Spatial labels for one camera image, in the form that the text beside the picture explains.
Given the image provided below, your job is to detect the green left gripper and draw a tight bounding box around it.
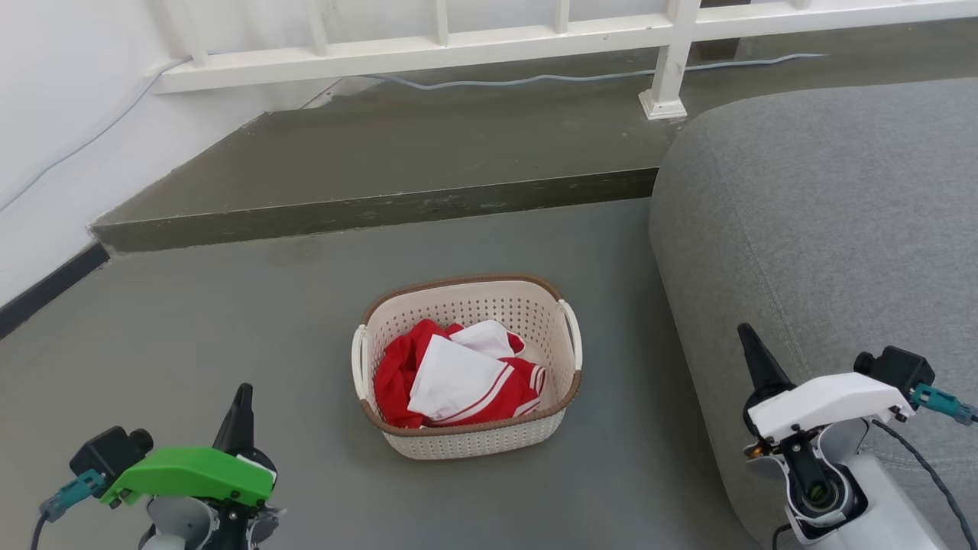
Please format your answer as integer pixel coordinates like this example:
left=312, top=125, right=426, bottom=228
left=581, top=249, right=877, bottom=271
left=102, top=383, right=277, bottom=508

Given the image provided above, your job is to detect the black baseboard strip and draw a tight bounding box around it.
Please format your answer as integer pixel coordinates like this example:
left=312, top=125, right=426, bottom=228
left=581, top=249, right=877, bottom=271
left=0, top=241, right=112, bottom=341

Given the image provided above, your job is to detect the grey fabric sofa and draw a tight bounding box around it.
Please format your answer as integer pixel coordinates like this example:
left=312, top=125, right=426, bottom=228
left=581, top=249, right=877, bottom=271
left=649, top=76, right=978, bottom=550

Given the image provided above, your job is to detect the light grey cable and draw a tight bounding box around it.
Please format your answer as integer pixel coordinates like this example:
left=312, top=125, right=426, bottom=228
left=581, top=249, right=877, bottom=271
left=365, top=52, right=827, bottom=91
left=0, top=55, right=192, bottom=213

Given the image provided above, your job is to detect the white wooden railing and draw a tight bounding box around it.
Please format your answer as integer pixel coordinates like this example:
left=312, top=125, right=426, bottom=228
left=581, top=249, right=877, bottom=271
left=149, top=0, right=978, bottom=121

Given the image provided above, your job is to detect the black cable with teal plug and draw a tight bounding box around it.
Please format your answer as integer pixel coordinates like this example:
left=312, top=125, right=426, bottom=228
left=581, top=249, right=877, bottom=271
left=870, top=383, right=978, bottom=550
left=29, top=469, right=108, bottom=550

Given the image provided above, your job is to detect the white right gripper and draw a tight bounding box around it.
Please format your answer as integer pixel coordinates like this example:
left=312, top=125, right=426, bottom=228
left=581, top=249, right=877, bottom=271
left=737, top=322, right=916, bottom=445

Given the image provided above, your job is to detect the cream perforated plastic laundry basket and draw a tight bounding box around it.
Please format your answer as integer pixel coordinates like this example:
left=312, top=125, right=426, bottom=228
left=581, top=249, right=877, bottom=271
left=351, top=273, right=584, bottom=461

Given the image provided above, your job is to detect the white garment with red stripes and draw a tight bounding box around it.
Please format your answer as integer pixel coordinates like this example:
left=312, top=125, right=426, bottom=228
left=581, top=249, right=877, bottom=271
left=407, top=320, right=526, bottom=423

